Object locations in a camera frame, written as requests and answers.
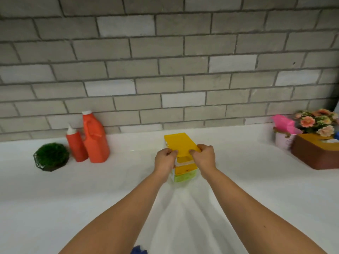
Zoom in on person's left hand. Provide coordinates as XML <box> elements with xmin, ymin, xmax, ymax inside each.
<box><xmin>154</xmin><ymin>148</ymin><xmax>178</xmax><ymax>183</ymax></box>

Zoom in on person's right hand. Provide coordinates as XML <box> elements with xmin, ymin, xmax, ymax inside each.
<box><xmin>188</xmin><ymin>144</ymin><xmax>218</xmax><ymax>180</ymax></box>

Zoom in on yellow mini drawer organizer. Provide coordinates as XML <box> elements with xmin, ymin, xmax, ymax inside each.
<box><xmin>163</xmin><ymin>132</ymin><xmax>201</xmax><ymax>183</ymax></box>

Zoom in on orange plastic jug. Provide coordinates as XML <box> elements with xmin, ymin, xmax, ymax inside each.
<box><xmin>82</xmin><ymin>110</ymin><xmax>111</xmax><ymax>164</ymax></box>

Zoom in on pink metal bucket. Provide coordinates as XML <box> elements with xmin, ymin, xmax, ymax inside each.
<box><xmin>273</xmin><ymin>127</ymin><xmax>298</xmax><ymax>151</ymax></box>

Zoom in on red squeeze bottle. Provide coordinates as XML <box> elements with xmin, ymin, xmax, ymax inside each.
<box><xmin>65</xmin><ymin>123</ymin><xmax>89</xmax><ymax>163</ymax></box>

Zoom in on brown tissue box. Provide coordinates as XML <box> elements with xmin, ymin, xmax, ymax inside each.
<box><xmin>291</xmin><ymin>133</ymin><xmax>339</xmax><ymax>170</ymax></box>

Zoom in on artificial flowers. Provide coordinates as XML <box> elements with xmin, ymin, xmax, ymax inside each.
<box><xmin>293</xmin><ymin>108</ymin><xmax>339</xmax><ymax>137</ymax></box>

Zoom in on green plant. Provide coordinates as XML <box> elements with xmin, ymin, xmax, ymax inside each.
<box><xmin>33</xmin><ymin>143</ymin><xmax>70</xmax><ymax>172</ymax></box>

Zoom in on person's left forearm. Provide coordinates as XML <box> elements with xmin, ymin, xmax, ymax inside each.
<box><xmin>58</xmin><ymin>173</ymin><xmax>170</xmax><ymax>254</ymax></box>

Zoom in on person's right forearm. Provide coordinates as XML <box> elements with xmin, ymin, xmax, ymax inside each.
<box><xmin>205</xmin><ymin>169</ymin><xmax>328</xmax><ymax>254</ymax></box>

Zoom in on white countertop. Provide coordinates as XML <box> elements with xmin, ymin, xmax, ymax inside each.
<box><xmin>0</xmin><ymin>124</ymin><xmax>339</xmax><ymax>254</ymax></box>

